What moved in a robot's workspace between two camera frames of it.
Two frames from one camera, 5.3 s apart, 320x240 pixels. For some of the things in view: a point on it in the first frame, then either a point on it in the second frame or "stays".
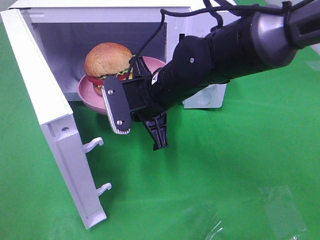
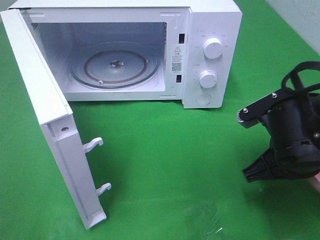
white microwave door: x=56 y=117 stays
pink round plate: x=98 y=101 to x=315 y=180
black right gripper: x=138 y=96 to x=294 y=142
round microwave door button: x=203 y=98 stays
